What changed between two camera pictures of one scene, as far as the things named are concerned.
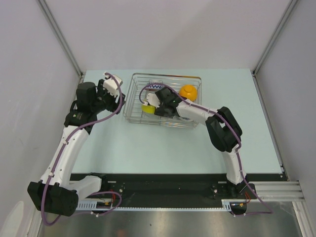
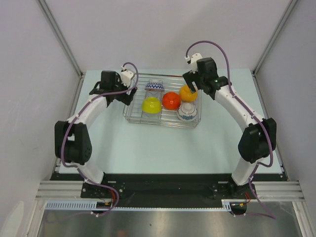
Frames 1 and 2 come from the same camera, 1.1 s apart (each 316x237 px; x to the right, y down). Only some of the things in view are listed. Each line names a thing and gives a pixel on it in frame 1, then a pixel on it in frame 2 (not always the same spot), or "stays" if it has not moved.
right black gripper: x=161 y=112 to x=189 y=77
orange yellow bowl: x=189 y=91 stays
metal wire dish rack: x=137 y=111 stays
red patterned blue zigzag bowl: x=154 y=86 stays
